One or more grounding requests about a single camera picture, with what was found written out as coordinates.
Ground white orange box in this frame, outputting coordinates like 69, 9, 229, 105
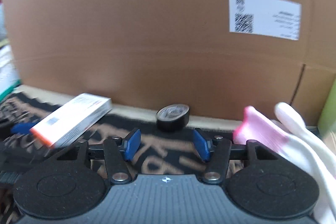
30, 93, 112, 148

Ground large brown cardboard box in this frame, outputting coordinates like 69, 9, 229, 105
2, 0, 335, 125

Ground light green cardboard box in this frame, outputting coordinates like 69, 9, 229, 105
318, 83, 336, 136

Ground black tape roll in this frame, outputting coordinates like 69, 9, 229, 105
155, 104, 190, 132

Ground white plastic crate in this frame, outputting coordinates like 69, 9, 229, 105
0, 45, 21, 101

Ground white pink gloves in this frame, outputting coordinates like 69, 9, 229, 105
233, 102, 335, 223

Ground white shipping label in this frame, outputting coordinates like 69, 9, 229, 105
228, 0, 301, 41

